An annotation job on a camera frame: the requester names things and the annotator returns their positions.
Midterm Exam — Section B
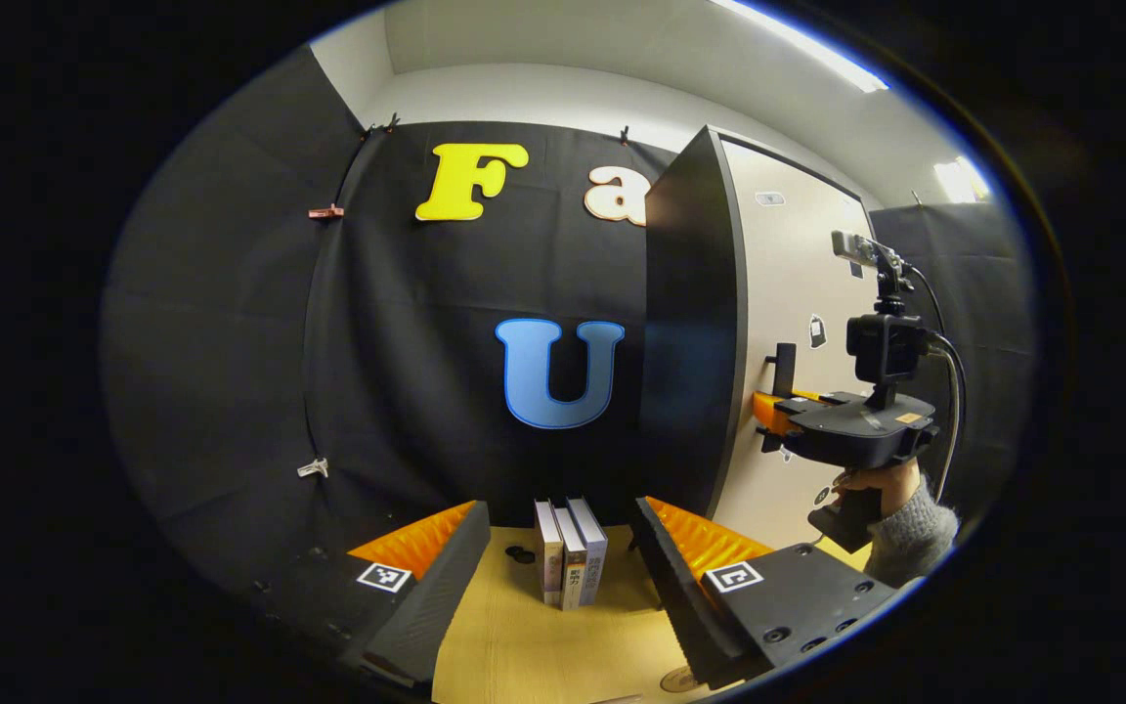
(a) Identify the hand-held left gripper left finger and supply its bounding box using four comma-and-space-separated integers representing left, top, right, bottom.
231, 501, 493, 688

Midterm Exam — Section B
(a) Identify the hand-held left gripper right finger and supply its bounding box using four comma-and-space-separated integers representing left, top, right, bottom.
633, 497, 926, 691

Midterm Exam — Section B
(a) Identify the black door handle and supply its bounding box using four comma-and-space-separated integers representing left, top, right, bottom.
766, 342, 799, 400

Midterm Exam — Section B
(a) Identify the beige cabinet door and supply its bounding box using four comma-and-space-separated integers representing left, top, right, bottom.
715, 137, 879, 550

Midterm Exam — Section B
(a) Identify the grey cabinet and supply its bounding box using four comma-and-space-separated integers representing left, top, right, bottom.
641, 124, 882, 553

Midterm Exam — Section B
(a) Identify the book with orange spine band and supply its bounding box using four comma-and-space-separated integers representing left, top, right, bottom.
553, 506, 589, 612

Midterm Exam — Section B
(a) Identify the small ceiling light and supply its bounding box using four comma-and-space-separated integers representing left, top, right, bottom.
932, 154, 992, 204

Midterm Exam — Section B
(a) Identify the black cable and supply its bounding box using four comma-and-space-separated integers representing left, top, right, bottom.
905, 262, 968, 505

